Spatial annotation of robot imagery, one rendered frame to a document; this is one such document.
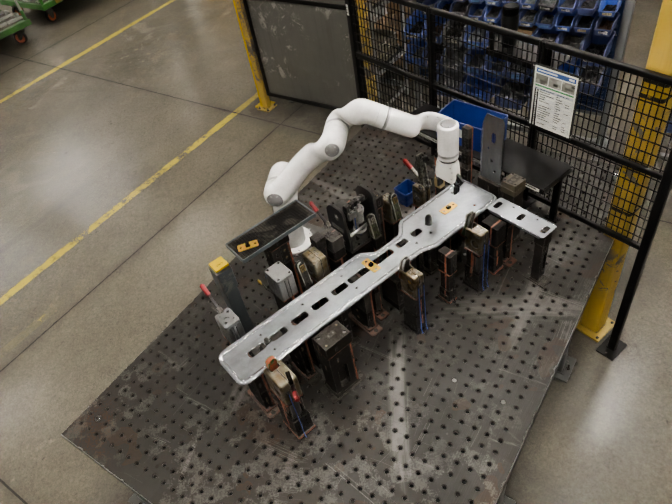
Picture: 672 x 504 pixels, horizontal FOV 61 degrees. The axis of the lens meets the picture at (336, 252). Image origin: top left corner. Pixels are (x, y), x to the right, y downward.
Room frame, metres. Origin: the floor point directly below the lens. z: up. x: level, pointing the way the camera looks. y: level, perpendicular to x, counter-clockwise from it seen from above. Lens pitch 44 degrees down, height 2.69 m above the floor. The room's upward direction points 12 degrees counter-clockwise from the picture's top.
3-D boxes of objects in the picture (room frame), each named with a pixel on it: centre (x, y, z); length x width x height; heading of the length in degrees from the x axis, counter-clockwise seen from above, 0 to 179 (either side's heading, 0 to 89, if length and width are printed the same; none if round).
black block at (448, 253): (1.61, -0.45, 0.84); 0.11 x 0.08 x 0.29; 32
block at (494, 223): (1.74, -0.69, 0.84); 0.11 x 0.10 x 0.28; 32
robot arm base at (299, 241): (2.08, 0.19, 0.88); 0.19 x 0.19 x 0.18
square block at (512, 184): (1.89, -0.83, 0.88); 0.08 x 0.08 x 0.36; 32
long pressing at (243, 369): (1.59, -0.12, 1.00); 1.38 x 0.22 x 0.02; 122
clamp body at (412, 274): (1.49, -0.27, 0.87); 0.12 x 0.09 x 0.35; 32
